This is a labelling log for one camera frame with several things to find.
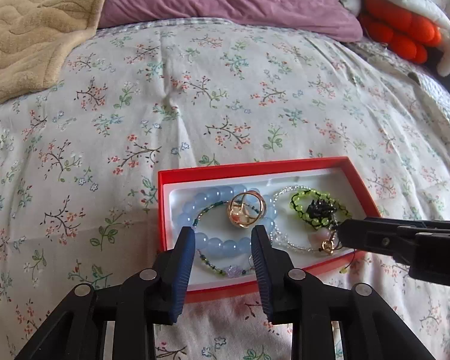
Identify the blue bead bracelet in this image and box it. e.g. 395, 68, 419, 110
176, 184, 279, 260

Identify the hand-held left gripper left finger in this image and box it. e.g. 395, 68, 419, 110
13, 226, 196, 360

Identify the black hair claw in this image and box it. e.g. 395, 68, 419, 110
307, 199, 336, 219

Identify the beige quilted blanket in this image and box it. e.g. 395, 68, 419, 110
0, 0, 136, 112

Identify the clear bead bracelet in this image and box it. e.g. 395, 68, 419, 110
271, 185, 344, 253

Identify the thin multicolour bead bracelet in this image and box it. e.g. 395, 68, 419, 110
193, 200, 261, 279

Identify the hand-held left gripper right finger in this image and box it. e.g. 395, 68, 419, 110
250, 225, 436, 360

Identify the red cardboard box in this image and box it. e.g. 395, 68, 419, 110
157, 157, 383, 305

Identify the floral bed sheet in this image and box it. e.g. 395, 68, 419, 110
0, 17, 450, 360

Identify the small gold flower ring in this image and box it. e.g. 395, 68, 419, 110
310, 230, 344, 256

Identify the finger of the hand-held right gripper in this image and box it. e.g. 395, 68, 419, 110
337, 217, 450, 268

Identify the gold double ring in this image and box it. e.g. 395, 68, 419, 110
226, 191, 268, 229

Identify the green bead bracelet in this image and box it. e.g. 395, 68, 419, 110
288, 190, 361, 275

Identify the orange plush toy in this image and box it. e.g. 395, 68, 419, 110
357, 0, 444, 64

